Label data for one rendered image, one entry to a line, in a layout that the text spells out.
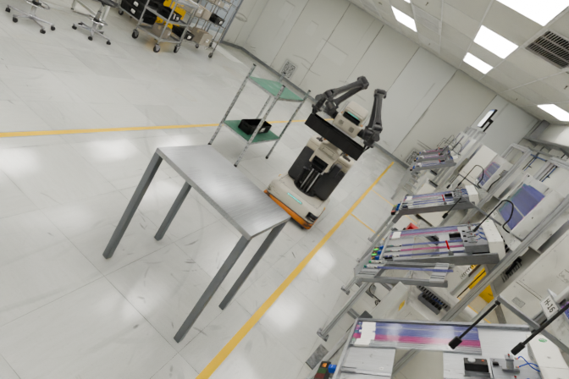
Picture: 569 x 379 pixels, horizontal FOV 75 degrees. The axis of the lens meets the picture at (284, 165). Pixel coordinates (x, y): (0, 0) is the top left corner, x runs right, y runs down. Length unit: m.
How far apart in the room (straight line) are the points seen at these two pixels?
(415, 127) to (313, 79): 3.40
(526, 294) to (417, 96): 9.01
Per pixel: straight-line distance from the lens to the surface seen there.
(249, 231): 1.78
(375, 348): 1.76
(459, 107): 11.26
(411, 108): 11.26
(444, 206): 3.99
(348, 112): 3.59
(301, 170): 4.09
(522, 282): 2.68
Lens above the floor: 1.70
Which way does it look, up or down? 19 degrees down
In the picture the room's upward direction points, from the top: 34 degrees clockwise
